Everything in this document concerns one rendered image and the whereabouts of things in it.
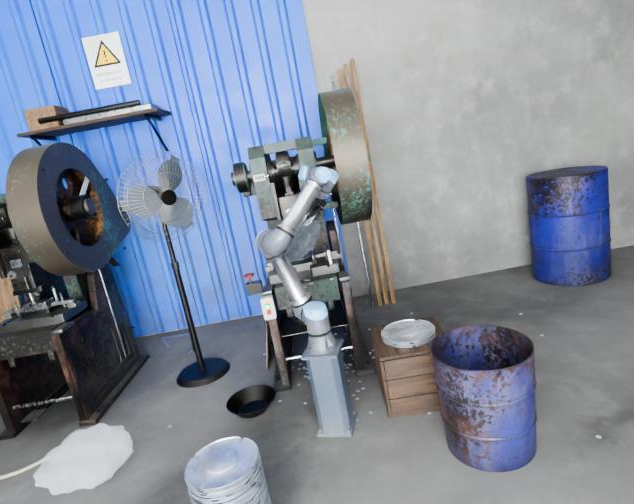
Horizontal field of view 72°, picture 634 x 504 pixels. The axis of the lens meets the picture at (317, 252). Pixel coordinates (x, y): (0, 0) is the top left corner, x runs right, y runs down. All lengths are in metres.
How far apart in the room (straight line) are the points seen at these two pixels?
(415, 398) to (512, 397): 0.62
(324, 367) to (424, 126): 2.56
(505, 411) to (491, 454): 0.21
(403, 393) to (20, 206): 2.27
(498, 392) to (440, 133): 2.72
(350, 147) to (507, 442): 1.57
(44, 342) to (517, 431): 2.69
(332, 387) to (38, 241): 1.80
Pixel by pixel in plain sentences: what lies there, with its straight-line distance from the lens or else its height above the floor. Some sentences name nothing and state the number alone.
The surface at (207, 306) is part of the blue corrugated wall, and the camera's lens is 4.27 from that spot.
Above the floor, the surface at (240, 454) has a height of 0.31.
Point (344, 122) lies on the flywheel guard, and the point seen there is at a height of 1.53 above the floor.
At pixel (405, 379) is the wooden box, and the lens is 2.37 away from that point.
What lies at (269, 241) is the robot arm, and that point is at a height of 1.05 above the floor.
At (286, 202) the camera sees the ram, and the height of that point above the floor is 1.13.
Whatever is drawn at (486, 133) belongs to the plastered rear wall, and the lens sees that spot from 4.31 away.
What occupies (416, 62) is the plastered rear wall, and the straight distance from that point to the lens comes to 4.16.
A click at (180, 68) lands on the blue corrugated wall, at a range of 4.11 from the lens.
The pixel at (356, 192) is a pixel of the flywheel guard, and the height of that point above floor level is 1.14.
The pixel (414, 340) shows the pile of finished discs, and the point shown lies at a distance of 2.36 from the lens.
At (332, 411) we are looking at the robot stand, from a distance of 2.34.
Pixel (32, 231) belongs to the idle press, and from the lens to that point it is 2.87.
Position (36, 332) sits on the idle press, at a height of 0.64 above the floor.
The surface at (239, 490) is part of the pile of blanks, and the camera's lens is 1.85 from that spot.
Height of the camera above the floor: 1.41
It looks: 13 degrees down
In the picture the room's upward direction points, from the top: 11 degrees counter-clockwise
